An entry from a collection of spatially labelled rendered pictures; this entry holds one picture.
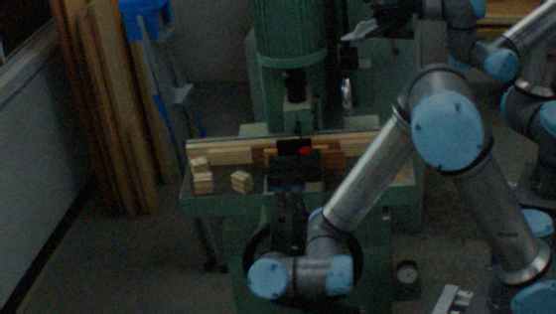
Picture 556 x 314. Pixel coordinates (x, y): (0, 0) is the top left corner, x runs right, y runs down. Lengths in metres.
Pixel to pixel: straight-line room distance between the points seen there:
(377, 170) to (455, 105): 0.28
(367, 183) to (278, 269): 0.23
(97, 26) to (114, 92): 0.32
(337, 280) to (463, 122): 0.40
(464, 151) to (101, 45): 2.28
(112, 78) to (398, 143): 2.12
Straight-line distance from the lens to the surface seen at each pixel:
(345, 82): 2.11
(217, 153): 2.11
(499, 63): 1.74
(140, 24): 2.76
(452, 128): 1.23
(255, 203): 2.00
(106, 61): 3.33
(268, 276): 1.43
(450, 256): 3.19
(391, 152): 1.43
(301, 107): 1.99
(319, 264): 1.45
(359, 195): 1.47
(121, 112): 3.44
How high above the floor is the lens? 1.97
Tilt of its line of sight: 30 degrees down
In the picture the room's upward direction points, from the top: 7 degrees counter-clockwise
